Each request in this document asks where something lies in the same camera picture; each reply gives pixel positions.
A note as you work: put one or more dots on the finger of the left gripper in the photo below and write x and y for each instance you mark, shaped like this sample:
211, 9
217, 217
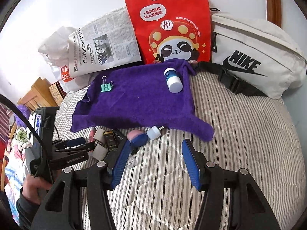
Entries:
70, 151
63, 144

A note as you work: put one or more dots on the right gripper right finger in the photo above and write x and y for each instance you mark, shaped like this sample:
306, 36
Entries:
248, 207

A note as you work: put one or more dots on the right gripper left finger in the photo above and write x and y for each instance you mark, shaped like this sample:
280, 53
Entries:
61, 208

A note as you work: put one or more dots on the green binder clip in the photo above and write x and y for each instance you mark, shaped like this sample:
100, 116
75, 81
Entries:
106, 86

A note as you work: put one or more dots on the person's left hand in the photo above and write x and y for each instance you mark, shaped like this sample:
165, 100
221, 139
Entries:
31, 187

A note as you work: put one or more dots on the white USB charger plug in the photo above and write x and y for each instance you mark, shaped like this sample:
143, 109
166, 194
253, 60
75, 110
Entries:
99, 138

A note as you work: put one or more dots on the black gold tube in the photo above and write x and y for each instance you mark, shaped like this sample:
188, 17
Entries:
114, 139

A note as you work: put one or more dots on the clear plastic cap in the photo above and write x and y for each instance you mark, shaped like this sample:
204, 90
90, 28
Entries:
131, 161

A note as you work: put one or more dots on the patterned brown book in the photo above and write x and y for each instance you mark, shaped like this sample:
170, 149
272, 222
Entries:
57, 92

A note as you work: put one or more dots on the wooden chair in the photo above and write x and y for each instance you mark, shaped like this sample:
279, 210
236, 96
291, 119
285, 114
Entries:
38, 96

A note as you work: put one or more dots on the small white blue bottle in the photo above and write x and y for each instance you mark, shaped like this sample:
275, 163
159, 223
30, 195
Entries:
151, 134

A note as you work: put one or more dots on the purple towel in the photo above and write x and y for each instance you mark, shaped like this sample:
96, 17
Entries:
140, 98

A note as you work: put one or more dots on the striped quilt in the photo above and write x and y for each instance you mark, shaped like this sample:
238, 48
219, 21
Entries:
255, 133

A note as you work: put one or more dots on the white Miniso plastic bag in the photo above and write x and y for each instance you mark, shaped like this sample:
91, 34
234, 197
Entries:
55, 52

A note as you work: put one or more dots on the folded newspaper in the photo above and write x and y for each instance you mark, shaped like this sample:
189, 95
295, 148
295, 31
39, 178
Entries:
105, 43

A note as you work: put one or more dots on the white Nike waist bag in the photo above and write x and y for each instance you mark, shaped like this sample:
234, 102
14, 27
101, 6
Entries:
254, 57

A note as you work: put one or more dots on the red panda paper bag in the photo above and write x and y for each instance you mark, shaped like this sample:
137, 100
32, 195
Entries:
171, 29

